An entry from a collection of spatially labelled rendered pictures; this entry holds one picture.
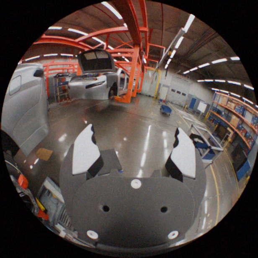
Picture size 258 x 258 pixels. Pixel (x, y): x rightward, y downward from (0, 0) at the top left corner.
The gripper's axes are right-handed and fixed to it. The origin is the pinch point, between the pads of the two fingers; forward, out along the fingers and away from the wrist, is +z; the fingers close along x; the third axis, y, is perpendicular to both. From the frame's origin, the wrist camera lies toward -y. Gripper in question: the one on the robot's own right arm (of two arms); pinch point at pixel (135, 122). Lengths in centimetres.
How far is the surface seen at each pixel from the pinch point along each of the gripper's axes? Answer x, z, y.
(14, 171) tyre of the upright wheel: -80, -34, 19
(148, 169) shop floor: 33, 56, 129
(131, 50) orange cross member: -13, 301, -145
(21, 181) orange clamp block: -72, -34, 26
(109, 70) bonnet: -94, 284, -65
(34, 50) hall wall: -886, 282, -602
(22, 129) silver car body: -106, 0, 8
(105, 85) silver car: -83, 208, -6
